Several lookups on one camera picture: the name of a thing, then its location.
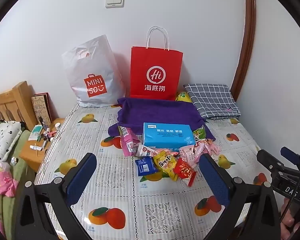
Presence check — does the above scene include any pink panda candy packet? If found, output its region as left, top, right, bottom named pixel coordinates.
left=195, top=140, right=220, bottom=155

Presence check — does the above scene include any person's right hand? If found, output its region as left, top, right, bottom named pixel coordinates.
left=279, top=199, right=294, bottom=240

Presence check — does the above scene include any pink star print cloth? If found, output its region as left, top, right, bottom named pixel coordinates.
left=0, top=155, right=19, bottom=197

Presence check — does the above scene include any wooden headboard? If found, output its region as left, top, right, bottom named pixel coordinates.
left=0, top=81, right=38, bottom=132

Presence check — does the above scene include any teal white box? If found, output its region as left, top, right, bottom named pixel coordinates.
left=29, top=125, right=44, bottom=141

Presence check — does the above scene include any brown patterned book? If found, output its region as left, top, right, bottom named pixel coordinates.
left=31, top=93, right=53, bottom=125

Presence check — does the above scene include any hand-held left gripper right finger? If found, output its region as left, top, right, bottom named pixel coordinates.
left=199, top=153, right=282, bottom=240

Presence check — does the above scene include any red snack packet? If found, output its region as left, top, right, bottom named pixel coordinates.
left=174, top=159, right=197, bottom=187

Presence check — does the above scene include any fruit print tablecloth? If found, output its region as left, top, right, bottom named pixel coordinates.
left=34, top=102, right=274, bottom=240

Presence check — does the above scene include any cluster of small cosmetics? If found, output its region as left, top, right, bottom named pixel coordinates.
left=40, top=117, right=57, bottom=148

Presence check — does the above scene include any white pink blueberry snack packet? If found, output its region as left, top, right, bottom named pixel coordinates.
left=136, top=144, right=160, bottom=158

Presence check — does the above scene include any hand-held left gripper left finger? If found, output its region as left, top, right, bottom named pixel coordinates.
left=14, top=152, right=98, bottom=240

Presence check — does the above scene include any white light switch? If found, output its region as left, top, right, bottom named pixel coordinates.
left=105, top=0, right=125, bottom=8

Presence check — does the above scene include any blue snack packet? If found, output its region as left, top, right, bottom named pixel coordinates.
left=135, top=156, right=158, bottom=177

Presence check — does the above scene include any yellow snack packet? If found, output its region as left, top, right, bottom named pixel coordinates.
left=153, top=150, right=182, bottom=182

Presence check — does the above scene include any green snack packet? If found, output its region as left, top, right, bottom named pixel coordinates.
left=192, top=126, right=207, bottom=140

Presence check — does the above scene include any blue tissue pack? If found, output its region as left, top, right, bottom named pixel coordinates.
left=143, top=122, right=196, bottom=152

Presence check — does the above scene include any wooden nightstand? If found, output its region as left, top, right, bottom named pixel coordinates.
left=19, top=118, right=65, bottom=173

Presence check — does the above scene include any purple towel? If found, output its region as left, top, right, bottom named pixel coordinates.
left=108, top=97, right=215, bottom=142

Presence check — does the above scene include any white strawberry snack packet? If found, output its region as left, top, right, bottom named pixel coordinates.
left=179, top=145, right=203, bottom=168

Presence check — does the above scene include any red paper bag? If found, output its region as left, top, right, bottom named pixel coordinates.
left=130, top=26, right=183, bottom=100

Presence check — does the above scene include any brown wooden door frame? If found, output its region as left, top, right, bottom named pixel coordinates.
left=230, top=0, right=257, bottom=102

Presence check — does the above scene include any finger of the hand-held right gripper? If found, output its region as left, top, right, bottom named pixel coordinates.
left=257, top=149, right=290, bottom=178
left=280, top=147, right=300, bottom=173

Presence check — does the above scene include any yellow green snack bag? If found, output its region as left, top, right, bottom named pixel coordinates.
left=175, top=92, right=192, bottom=103

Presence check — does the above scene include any white black flower pillow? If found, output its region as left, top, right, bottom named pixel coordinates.
left=0, top=120, right=24, bottom=161

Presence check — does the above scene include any green blanket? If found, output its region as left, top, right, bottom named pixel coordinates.
left=0, top=129, right=37, bottom=240

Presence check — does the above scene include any white plastic shopping bag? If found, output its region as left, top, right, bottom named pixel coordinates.
left=62, top=34, right=127, bottom=108

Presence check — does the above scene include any pink barcode snack packet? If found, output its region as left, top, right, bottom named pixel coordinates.
left=118, top=125, right=140, bottom=157

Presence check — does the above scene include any grey checked folded cloth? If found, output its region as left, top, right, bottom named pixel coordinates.
left=183, top=83, right=241, bottom=120

